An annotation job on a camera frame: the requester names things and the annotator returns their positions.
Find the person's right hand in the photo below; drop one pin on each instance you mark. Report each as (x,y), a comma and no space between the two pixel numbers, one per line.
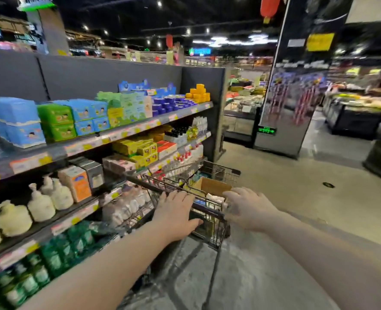
(253,211)

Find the person's left hand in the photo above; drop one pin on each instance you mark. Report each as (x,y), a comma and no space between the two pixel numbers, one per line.
(172,219)

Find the person's right fingers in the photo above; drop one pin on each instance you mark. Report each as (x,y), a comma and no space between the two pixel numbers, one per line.
(237,198)

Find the person's left thumb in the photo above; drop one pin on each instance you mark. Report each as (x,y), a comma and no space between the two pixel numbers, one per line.
(197,224)

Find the person's right forearm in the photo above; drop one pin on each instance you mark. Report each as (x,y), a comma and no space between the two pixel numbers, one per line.
(332,261)

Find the person's left forearm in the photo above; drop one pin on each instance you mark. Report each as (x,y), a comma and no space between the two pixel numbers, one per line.
(113,271)

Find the brown cardboard box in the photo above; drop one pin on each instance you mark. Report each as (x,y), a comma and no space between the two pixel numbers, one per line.
(211,187)

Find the row of red capped bottles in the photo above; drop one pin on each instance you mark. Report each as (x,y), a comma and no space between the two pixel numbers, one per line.
(180,158)

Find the row of clear refill bags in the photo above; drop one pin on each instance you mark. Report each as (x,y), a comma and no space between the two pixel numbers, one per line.
(126,206)

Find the green lit exit sign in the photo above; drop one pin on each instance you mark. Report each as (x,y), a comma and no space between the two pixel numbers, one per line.
(267,130)

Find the red and white box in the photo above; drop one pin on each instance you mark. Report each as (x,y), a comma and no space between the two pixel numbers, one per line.
(166,148)

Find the row of clear bottles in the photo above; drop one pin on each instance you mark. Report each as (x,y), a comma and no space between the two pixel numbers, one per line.
(199,125)

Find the row of dark bottles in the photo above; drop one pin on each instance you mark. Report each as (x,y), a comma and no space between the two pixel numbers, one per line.
(177,135)

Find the produce display counter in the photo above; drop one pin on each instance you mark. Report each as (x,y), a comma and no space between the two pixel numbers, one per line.
(242,106)

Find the round floor drain cover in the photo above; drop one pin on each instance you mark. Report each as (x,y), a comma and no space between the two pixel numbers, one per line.
(328,185)

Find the stack of yellow boxes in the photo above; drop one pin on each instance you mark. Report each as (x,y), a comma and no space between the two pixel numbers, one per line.
(135,150)

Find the stack of pink boxes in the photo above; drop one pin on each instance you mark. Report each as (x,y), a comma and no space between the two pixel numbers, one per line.
(118,164)

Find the stack of yellow jars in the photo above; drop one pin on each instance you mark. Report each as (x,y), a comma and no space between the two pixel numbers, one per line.
(199,93)

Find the group of blue jars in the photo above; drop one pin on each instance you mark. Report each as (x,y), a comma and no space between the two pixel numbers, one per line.
(168,104)

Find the grey product box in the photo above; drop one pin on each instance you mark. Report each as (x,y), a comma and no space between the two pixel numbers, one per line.
(92,172)

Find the dark glossy pillar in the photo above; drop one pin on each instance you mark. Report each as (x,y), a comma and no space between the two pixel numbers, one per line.
(293,93)

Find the orange and white box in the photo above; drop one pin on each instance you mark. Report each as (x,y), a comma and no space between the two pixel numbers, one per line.
(76,183)

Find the stack of pale green packets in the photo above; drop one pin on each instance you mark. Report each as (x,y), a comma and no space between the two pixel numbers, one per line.
(129,106)

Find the small blue product box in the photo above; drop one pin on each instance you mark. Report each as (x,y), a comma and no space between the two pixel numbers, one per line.
(101,123)
(84,127)
(80,109)
(99,109)

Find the black chilled display case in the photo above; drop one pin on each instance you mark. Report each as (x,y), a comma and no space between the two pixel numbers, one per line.
(355,116)

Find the blue cardboard display card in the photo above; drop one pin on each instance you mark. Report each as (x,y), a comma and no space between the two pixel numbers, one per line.
(134,86)

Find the row of green bottles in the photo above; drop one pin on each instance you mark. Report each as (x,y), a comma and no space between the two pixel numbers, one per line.
(48,261)

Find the green product box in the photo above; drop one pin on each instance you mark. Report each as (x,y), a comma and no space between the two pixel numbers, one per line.
(55,114)
(61,132)

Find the small red hanging lantern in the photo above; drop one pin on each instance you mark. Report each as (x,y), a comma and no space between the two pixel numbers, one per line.
(169,41)

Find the yellow paper sign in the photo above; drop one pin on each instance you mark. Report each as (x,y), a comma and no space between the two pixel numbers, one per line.
(320,41)

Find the grey store shelf unit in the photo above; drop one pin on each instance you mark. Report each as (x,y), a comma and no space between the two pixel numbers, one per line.
(90,77)

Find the large light blue box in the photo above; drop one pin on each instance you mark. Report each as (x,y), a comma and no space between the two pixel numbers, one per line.
(24,135)
(13,109)

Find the large red hanging lantern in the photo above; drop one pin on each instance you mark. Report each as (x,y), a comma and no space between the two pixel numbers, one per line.
(269,6)

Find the grey square column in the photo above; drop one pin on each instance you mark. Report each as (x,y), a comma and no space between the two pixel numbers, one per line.
(48,28)

